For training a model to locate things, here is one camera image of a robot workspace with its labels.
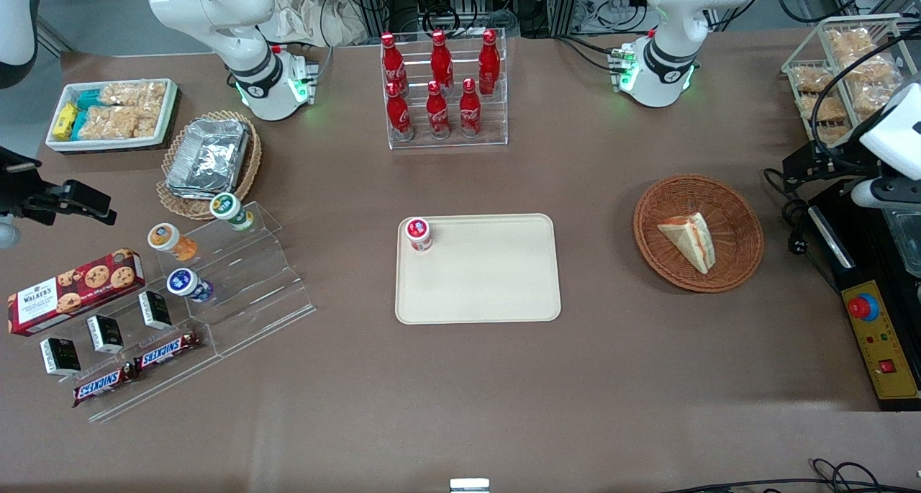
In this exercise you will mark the red emergency stop button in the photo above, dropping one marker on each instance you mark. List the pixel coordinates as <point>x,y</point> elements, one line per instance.
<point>863,306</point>

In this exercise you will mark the black yellow control box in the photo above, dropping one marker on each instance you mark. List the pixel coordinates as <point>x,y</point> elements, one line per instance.
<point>885,349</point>

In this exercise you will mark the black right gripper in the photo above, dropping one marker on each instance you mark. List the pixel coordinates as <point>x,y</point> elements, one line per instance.
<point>16,191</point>

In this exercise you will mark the red cola bottle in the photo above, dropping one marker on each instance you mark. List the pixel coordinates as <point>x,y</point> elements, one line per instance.
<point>470,111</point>
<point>489,61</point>
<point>437,115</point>
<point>392,57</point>
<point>441,57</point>
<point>399,115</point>

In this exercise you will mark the rice cracker pack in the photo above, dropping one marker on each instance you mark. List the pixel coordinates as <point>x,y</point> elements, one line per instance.
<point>811,79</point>
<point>849,43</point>
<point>870,98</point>
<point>108,122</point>
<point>872,68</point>
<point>133,93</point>
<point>820,108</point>

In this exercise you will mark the triangular sandwich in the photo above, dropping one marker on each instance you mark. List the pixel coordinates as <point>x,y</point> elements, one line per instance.
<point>691,240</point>

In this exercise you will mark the red Walkers cookie box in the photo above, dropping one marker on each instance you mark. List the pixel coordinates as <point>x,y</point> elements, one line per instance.
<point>72,291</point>

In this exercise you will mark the round brown wicker basket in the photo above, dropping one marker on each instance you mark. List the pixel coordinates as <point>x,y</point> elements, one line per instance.
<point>669,255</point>

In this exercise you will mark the white rectangular snack bin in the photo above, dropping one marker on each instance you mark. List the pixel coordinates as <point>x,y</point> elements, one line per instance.
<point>171,104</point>

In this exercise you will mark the green lid yogurt cup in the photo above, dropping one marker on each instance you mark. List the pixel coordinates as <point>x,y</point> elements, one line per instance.
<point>229,209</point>

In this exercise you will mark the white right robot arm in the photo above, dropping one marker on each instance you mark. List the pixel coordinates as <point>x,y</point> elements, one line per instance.
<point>248,61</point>

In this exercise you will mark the beige crumpled cloth bag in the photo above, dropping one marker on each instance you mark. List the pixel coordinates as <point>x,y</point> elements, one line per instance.
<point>309,18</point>

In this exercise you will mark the oval light wicker basket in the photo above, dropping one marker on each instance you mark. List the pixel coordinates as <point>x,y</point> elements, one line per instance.
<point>248,169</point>

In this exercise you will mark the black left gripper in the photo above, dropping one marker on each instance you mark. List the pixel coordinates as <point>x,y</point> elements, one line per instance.
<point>833,159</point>

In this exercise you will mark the red lid yogurt cup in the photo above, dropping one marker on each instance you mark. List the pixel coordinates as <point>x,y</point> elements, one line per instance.
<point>418,234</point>

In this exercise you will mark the blue lid yogurt cup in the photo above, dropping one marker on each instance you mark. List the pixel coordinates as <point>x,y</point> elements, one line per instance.
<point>185,284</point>

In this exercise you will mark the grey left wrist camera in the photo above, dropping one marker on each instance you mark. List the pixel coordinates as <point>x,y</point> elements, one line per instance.
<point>881,193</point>

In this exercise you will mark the clear acrylic step stand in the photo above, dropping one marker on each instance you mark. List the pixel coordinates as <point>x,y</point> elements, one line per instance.
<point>252,291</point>

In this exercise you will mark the teal snack pack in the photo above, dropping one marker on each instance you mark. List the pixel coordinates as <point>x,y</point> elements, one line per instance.
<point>90,99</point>
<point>79,124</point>

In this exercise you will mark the clear acrylic bottle rack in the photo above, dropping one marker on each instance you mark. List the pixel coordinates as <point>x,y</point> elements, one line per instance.
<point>496,119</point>

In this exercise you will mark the silver foil container stack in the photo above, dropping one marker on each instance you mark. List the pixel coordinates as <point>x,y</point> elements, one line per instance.
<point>209,158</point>

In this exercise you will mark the Snickers chocolate bar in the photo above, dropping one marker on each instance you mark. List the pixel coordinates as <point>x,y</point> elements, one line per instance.
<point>104,385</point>
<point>167,351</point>

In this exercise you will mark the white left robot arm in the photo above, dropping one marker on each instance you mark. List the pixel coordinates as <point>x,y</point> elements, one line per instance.
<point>673,54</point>

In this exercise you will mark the small black white box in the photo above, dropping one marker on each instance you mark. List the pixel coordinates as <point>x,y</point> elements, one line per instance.
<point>155,309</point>
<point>60,356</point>
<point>106,334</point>

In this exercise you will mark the aluminium frame rack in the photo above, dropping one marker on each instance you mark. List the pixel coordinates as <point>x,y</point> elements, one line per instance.
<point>460,0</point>

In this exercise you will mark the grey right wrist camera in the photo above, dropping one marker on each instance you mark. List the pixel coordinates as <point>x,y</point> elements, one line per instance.
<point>7,234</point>

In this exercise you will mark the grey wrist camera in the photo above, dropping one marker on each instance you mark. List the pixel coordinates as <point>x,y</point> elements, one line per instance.
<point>881,193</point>
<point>7,234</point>

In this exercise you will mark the clear plastic container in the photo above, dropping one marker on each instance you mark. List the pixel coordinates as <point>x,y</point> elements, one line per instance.
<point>905,237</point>

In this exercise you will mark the beige plastic tray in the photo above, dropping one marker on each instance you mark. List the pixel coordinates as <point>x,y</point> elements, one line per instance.
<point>489,277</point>

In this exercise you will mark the orange lid yogurt cup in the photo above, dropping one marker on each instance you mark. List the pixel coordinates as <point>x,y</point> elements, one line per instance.
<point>169,240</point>

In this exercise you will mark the yellow snack pack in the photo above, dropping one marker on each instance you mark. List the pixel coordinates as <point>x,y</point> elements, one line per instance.
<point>65,121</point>

